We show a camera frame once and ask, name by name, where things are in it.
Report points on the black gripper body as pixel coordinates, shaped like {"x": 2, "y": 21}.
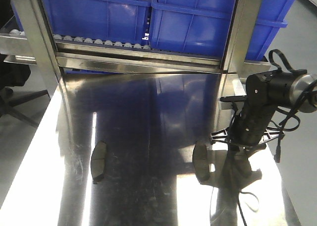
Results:
{"x": 247, "y": 128}

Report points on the brake pad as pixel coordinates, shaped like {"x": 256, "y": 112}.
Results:
{"x": 241, "y": 161}
{"x": 200, "y": 162}
{"x": 98, "y": 162}

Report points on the right blue plastic bin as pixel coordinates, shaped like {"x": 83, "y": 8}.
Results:
{"x": 201, "y": 26}

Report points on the stainless steel rack frame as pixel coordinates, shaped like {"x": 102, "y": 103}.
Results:
{"x": 38, "y": 47}

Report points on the left blue plastic bin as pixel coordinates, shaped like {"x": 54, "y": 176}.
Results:
{"x": 116, "y": 20}

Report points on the black office chair base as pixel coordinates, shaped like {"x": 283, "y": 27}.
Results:
{"x": 7, "y": 104}

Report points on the blue plastic bin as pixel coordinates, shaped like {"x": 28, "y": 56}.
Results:
{"x": 116, "y": 20}
{"x": 201, "y": 26}

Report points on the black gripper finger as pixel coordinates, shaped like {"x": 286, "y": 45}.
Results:
{"x": 256, "y": 173}
{"x": 230, "y": 170}

